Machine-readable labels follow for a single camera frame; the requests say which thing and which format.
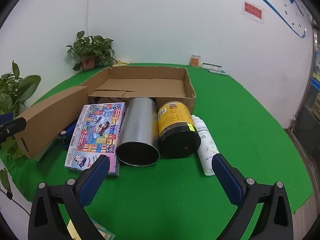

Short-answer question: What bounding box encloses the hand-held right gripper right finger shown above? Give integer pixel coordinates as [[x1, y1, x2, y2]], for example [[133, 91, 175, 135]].
[[211, 153, 294, 240]]

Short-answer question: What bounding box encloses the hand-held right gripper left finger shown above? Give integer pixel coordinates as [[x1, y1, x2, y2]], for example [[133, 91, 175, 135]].
[[28, 154, 110, 240]]

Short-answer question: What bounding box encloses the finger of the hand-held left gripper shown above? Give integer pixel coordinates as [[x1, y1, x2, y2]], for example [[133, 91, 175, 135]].
[[0, 112, 27, 141]]

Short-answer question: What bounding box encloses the narrow small cardboard box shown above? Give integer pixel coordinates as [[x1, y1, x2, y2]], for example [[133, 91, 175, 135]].
[[14, 86, 88, 162]]

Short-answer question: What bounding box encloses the white spray bottle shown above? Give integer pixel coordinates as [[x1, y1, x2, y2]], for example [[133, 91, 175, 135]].
[[191, 115, 220, 176]]

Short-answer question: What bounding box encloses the colourful cartoon puzzle box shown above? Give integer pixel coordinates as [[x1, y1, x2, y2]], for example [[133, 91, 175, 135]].
[[64, 102, 125, 178]]

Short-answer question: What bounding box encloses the blue stapler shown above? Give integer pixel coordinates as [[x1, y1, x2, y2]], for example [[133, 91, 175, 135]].
[[57, 121, 78, 147]]

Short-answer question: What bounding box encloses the silver metal can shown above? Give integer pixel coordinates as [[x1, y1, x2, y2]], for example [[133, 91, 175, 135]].
[[115, 97, 160, 167]]

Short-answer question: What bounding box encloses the yellow and black jar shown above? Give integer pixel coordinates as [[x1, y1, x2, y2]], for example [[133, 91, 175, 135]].
[[156, 101, 202, 159]]

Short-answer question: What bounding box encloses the large leafy green plant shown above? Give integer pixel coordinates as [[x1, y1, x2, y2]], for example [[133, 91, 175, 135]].
[[0, 60, 42, 198]]

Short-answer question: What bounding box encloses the green table cloth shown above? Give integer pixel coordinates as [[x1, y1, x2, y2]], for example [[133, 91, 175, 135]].
[[0, 63, 314, 240]]

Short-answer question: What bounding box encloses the glass door cabinet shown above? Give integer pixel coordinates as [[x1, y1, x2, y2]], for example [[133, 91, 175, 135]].
[[282, 27, 320, 205]]

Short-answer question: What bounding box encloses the small potted green plant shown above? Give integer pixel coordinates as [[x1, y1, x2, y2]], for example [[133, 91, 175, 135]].
[[65, 31, 117, 71]]

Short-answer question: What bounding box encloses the yellow cloth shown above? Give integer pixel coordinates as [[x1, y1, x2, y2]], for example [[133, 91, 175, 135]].
[[110, 59, 131, 67]]

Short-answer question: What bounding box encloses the small orange label jar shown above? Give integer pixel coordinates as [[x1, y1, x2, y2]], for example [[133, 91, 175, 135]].
[[190, 54, 202, 67]]

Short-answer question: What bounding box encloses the blue wall decal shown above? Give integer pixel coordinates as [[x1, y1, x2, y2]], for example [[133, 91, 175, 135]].
[[96, 0, 308, 38]]

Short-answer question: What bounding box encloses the red wall sign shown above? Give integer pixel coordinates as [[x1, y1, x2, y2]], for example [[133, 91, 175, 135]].
[[242, 0, 265, 24]]

